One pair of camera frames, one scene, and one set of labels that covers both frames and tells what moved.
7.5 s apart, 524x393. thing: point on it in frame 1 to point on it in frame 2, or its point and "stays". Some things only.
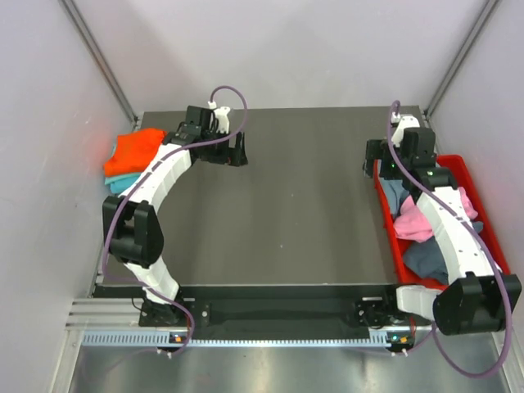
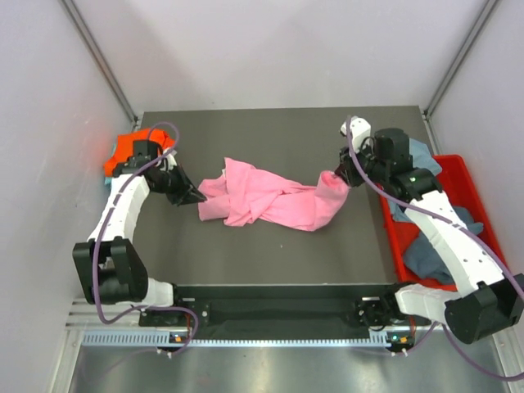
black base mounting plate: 271,308 stays
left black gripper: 232,156 to 181,196
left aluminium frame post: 101,56 stays
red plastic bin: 465,181 stays
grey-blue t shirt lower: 424,259 stays
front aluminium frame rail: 93,313 stays
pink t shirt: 412,225 to 244,194
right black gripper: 372,154 to 345,171
